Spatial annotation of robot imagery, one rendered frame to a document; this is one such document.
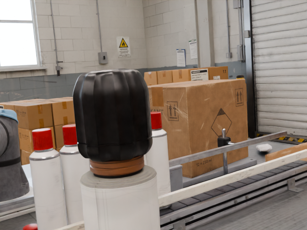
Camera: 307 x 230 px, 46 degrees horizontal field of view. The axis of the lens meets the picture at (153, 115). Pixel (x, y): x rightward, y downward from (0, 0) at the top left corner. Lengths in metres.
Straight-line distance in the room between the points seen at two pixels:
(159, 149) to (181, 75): 3.58
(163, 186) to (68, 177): 0.21
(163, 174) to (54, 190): 0.23
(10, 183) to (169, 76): 3.62
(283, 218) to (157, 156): 0.31
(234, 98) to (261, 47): 4.23
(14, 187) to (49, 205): 0.36
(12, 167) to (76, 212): 0.38
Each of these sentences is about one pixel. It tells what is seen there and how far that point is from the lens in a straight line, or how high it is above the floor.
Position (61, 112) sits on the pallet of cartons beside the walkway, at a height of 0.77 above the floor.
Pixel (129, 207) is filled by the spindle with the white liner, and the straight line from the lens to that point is 0.38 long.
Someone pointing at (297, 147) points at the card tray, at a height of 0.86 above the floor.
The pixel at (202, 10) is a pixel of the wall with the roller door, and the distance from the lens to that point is 6.32.
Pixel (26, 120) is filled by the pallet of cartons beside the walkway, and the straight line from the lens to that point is 4.03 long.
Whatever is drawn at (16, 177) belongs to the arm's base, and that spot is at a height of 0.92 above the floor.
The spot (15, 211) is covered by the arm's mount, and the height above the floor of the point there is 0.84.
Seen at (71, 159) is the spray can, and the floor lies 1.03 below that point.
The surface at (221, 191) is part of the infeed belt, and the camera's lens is 0.89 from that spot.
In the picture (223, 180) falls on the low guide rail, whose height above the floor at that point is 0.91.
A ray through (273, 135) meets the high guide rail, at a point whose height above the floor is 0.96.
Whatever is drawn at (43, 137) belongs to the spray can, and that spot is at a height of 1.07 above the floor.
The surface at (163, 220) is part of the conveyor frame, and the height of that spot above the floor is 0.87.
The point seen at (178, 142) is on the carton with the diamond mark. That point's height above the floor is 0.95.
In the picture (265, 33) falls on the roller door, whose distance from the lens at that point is 5.40.
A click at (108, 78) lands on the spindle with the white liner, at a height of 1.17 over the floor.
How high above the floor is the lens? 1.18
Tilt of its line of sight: 7 degrees down
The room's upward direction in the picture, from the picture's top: 4 degrees counter-clockwise
